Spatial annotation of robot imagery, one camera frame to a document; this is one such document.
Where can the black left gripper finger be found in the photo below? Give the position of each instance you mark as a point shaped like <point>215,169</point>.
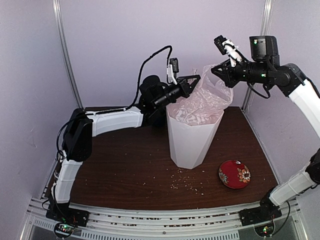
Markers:
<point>193,82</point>
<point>196,77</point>

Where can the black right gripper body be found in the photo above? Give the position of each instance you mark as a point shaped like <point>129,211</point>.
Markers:
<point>258,71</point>

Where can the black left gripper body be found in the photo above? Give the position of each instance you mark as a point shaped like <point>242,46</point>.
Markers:
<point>165,99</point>

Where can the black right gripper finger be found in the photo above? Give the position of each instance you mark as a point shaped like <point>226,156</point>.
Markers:
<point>222,66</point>
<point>222,74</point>

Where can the translucent pink plastic bag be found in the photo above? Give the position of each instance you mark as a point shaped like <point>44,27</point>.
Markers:
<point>207,102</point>

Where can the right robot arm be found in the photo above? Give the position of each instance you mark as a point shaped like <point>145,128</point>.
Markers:
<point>303,93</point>

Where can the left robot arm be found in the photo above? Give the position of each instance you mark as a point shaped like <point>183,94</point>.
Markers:
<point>83,126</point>

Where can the white faceted trash bin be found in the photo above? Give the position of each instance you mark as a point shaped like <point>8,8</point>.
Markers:
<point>191,137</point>

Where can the red floral plate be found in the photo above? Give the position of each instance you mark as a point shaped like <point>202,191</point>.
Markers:
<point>234,174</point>

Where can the right base circuit board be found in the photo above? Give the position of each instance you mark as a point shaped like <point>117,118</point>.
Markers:
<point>265,230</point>

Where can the base circuit board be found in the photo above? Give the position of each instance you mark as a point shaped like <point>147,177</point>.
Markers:
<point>265,230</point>
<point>63,230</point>

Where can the left base circuit board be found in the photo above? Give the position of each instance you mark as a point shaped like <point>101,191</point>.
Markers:
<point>63,230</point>

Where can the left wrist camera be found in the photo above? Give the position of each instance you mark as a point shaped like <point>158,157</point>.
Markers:
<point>172,70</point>

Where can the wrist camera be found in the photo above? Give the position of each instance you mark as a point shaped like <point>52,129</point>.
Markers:
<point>227,47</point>
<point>172,70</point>

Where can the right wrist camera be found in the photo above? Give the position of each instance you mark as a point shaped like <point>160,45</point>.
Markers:
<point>227,47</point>

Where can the aluminium corner post left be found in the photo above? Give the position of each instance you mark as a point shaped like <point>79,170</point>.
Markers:
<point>65,52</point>

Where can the aluminium front rail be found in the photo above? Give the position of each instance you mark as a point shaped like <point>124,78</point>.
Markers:
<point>219,223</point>

